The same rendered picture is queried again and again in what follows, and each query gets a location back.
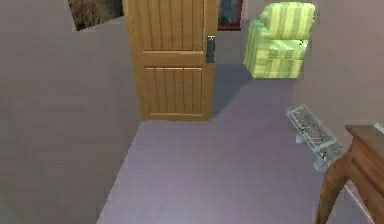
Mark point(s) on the green striped armchair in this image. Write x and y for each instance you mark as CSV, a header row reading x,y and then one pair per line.
x,y
280,46

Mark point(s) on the brown wooden room door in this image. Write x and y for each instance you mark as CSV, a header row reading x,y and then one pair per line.
x,y
171,66

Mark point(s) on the small white flat object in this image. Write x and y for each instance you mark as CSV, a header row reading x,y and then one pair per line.
x,y
379,126

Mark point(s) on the brown wooden table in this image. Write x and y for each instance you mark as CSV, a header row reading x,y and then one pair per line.
x,y
356,170

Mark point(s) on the dark red framed window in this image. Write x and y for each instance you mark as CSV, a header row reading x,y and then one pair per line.
x,y
230,13

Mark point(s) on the brown framed wall picture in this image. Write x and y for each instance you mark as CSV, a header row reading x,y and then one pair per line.
x,y
93,11

